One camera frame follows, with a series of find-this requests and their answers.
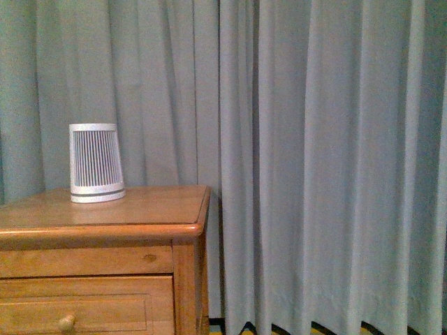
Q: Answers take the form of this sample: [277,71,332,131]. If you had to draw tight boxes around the wooden drawer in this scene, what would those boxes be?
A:
[1,276,175,334]

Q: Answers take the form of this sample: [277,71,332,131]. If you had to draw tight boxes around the round wooden drawer knob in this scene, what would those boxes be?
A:
[58,315,76,333]

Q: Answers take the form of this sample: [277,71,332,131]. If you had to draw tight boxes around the grey-green curtain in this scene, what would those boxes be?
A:
[1,1,446,334]

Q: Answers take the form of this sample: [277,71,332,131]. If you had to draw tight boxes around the white ribbed air purifier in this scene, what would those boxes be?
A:
[69,124,126,204]

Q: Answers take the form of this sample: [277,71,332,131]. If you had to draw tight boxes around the wooden nightstand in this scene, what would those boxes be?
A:
[1,186,210,334]

